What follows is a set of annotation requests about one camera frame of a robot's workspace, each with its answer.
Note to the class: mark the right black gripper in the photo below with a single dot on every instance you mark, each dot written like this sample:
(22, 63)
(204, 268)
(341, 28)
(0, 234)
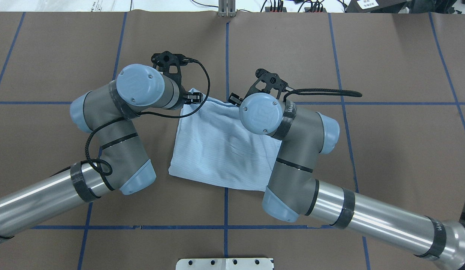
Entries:
(234, 99)

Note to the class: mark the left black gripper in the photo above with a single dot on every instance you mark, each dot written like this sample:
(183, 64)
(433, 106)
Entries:
(192, 98)

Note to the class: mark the light blue button-up shirt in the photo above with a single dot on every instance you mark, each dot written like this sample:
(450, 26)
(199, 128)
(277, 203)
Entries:
(212, 146)

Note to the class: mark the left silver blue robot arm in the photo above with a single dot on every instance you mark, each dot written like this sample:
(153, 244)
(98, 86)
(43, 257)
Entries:
(115, 157)

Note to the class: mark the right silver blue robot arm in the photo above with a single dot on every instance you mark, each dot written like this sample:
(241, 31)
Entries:
(406, 148)

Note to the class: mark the dark box with white label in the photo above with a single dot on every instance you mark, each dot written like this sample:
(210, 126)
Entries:
(376, 6)

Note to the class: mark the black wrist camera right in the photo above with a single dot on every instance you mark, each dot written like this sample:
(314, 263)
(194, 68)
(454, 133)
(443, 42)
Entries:
(266, 82)

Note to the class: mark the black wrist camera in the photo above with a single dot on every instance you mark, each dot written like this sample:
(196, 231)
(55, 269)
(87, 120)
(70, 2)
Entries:
(266, 82)
(170, 64)

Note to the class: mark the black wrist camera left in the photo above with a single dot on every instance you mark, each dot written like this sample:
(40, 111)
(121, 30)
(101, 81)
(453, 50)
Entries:
(170, 64)

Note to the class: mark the grey aluminium frame post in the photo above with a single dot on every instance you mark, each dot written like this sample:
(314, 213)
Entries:
(227, 8)

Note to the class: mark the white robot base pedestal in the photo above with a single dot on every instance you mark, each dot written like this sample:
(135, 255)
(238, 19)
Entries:
(225, 264)

